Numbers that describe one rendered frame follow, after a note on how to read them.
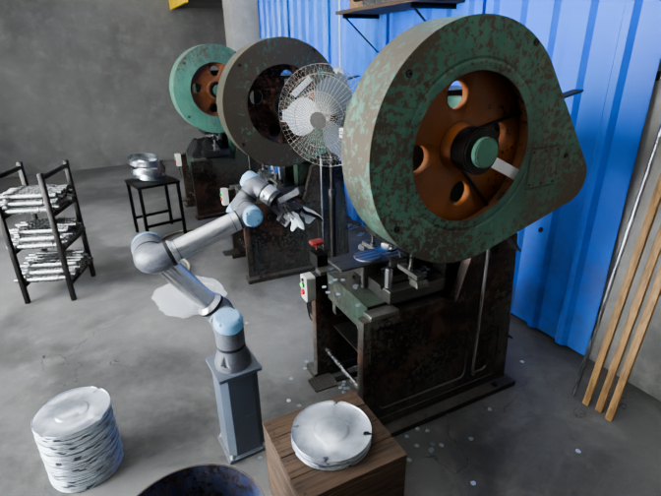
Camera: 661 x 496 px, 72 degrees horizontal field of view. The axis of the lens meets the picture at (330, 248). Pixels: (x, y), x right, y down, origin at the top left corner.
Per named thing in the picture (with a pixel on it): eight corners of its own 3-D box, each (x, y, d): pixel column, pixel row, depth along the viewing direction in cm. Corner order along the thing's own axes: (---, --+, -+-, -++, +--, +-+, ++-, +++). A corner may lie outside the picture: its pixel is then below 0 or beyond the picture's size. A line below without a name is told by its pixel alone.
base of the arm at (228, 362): (221, 378, 182) (218, 357, 178) (210, 358, 194) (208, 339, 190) (257, 365, 189) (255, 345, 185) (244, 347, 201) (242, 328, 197)
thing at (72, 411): (70, 446, 171) (70, 445, 171) (14, 428, 180) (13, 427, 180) (125, 396, 197) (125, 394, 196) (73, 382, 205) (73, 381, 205)
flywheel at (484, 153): (461, -21, 122) (595, 92, 161) (416, -11, 139) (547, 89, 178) (358, 226, 135) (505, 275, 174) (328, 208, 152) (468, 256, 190)
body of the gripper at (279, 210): (297, 223, 184) (274, 207, 186) (305, 207, 180) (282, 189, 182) (286, 228, 177) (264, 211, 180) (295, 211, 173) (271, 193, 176)
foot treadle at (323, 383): (316, 400, 218) (316, 391, 216) (308, 387, 227) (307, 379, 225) (416, 363, 242) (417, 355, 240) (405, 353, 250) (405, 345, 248)
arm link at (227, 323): (219, 354, 180) (215, 325, 175) (211, 337, 192) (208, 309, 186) (249, 345, 185) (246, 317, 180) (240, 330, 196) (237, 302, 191)
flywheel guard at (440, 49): (368, 286, 152) (373, 10, 120) (330, 256, 175) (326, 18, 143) (576, 231, 194) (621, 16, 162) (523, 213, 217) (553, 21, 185)
